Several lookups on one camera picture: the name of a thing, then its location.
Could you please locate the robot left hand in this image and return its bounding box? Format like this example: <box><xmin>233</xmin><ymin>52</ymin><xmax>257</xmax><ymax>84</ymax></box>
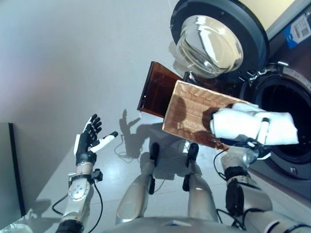
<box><xmin>74</xmin><ymin>113</ymin><xmax>119</xmax><ymax>168</ymax></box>

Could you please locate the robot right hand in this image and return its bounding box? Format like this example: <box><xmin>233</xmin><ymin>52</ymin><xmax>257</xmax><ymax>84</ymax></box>
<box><xmin>232</xmin><ymin>117</ymin><xmax>272</xmax><ymax>161</ymax></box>

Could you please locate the white cloth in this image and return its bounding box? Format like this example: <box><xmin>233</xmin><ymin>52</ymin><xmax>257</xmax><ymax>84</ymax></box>
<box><xmin>209</xmin><ymin>103</ymin><xmax>299</xmax><ymax>146</ymax></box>

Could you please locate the grey washing machine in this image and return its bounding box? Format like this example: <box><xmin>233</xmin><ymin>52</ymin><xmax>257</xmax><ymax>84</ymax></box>
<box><xmin>239</xmin><ymin>0</ymin><xmax>311</xmax><ymax>195</ymax></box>

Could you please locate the round glass washing machine door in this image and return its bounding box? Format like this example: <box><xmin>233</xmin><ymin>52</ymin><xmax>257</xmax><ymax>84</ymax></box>
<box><xmin>169</xmin><ymin>0</ymin><xmax>269</xmax><ymax>79</ymax></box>

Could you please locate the silver robot right leg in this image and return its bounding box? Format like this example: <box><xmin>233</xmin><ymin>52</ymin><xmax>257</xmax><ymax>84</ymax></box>
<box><xmin>182</xmin><ymin>142</ymin><xmax>219</xmax><ymax>223</ymax></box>

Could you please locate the rectangular wicker laundry basket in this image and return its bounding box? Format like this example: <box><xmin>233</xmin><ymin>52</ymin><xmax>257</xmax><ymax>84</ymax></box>
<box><xmin>161</xmin><ymin>80</ymin><xmax>262</xmax><ymax>151</ymax></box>

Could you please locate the grey box cabinet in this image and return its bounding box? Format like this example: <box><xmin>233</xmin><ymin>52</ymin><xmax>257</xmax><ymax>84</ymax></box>
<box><xmin>0</xmin><ymin>122</ymin><xmax>26</xmax><ymax>219</ymax></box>

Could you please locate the brown translucent acrylic stool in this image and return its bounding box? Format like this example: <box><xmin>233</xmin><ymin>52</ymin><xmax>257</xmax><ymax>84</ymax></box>
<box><xmin>137</xmin><ymin>61</ymin><xmax>243</xmax><ymax>119</ymax></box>

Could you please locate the grey robot torso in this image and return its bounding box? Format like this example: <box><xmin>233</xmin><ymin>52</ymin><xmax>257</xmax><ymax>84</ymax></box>
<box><xmin>102</xmin><ymin>215</ymin><xmax>243</xmax><ymax>233</ymax></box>

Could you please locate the blue energy label sticker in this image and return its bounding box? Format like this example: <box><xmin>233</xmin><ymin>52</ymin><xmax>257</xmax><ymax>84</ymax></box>
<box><xmin>283</xmin><ymin>13</ymin><xmax>311</xmax><ymax>49</ymax></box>

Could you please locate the white vertical cabinet panel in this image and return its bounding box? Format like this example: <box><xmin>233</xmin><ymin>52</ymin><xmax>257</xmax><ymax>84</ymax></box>
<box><xmin>266</xmin><ymin>0</ymin><xmax>311</xmax><ymax>39</ymax></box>

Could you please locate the thin floor cable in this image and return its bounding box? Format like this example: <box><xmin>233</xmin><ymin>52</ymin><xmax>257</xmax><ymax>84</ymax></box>
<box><xmin>114</xmin><ymin>135</ymin><xmax>144</xmax><ymax>166</ymax></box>

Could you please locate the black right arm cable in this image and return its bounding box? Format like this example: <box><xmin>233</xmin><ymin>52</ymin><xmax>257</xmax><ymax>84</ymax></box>
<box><xmin>213</xmin><ymin>149</ymin><xmax>247</xmax><ymax>230</ymax></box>

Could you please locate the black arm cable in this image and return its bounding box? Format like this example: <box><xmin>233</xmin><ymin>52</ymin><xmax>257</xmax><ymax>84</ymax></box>
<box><xmin>213</xmin><ymin>149</ymin><xmax>247</xmax><ymax>230</ymax></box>
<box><xmin>52</xmin><ymin>181</ymin><xmax>104</xmax><ymax>233</ymax></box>

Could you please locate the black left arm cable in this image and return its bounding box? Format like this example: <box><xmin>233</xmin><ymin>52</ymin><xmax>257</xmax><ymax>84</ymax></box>
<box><xmin>52</xmin><ymin>181</ymin><xmax>104</xmax><ymax>233</ymax></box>

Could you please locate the thin black leg cable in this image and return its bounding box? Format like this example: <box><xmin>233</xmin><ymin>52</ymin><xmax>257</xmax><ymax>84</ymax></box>
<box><xmin>154</xmin><ymin>181</ymin><xmax>167</xmax><ymax>193</ymax></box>

